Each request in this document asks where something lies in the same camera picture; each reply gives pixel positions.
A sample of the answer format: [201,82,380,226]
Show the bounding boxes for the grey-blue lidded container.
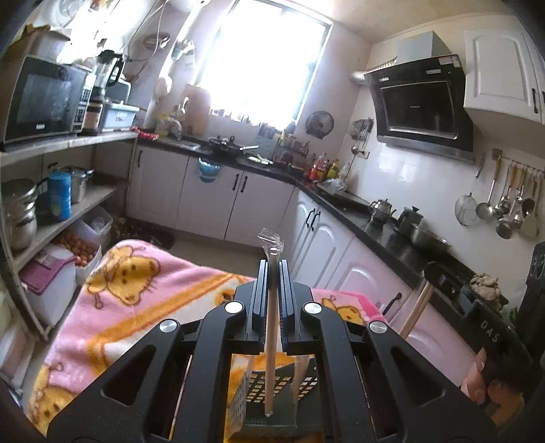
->
[103,101,141,131]

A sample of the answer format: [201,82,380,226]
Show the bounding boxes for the spice jar rack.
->
[257,123,312,168]

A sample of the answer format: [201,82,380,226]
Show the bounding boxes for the black microwave oven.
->
[3,54,97,146]

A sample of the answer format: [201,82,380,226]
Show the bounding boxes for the white plastic storage box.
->
[19,243,78,330]

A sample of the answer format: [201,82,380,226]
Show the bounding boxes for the hanging kitchen tools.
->
[351,118,376,155]

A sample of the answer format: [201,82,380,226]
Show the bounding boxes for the steel basin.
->
[409,222,453,259]

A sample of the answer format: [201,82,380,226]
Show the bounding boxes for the wire strainer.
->
[454,154,486,227]

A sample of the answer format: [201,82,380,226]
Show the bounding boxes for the black kitchen countertop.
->
[137,135,522,324]

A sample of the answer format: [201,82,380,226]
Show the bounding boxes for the blue canister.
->
[47,168,73,223]

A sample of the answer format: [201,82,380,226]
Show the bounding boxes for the metal shelf rack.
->
[0,129,139,343]

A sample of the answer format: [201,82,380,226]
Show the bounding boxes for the black wall fan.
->
[305,110,335,139]

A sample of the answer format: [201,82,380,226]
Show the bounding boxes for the row of condiment bottles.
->
[308,152,342,182]

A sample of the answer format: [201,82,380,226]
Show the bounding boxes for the blue hanging bag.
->
[198,157,222,184]

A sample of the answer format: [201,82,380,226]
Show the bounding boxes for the small steel pot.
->
[64,166,95,204]

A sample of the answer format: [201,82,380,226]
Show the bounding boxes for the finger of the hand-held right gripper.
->
[443,276,477,318]
[423,261,452,294]

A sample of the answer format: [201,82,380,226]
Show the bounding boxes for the box of brown eggs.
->
[53,229,104,287]

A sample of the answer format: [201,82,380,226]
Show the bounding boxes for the grey perforated utensil basket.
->
[230,353,325,437]

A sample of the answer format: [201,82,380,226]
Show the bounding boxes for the pink printed blanket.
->
[25,239,389,440]

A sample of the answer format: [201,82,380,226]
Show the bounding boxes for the white wall cabinet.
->
[463,28,545,125]

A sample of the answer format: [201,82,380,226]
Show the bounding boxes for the kitchen window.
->
[193,0,333,125]

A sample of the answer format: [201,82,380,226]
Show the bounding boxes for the steel skimmer ladle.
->
[476,150,504,221]

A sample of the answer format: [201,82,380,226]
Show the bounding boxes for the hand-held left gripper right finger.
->
[278,260,500,443]

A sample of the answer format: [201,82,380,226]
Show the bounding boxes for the bare wooden chopstick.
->
[399,280,435,340]
[292,355,312,404]

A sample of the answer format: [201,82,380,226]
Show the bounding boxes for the wall hook rail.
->
[491,148,545,176]

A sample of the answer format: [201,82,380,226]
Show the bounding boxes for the steel kettle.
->
[368,198,397,225]

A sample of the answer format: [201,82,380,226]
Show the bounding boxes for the black kettle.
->
[396,205,425,236]

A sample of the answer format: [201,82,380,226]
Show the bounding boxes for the person's right hand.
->
[461,346,525,410]

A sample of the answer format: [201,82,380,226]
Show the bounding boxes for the black frying pan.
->
[207,135,260,158]

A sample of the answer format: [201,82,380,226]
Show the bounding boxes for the black range hood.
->
[350,30,476,165]

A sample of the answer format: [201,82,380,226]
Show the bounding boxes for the ginger root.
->
[469,272,508,311]

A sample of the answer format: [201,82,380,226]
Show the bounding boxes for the plastic-wrapped chopstick pair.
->
[256,227,284,419]

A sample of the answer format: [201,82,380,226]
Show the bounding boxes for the white base cabinets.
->
[127,142,478,386]

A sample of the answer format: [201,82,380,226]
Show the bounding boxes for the black blender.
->
[82,50,124,137]

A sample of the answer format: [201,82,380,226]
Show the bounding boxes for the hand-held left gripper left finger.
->
[46,259,270,443]

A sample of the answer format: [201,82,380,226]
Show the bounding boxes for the stacked steel pots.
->
[0,178,40,253]

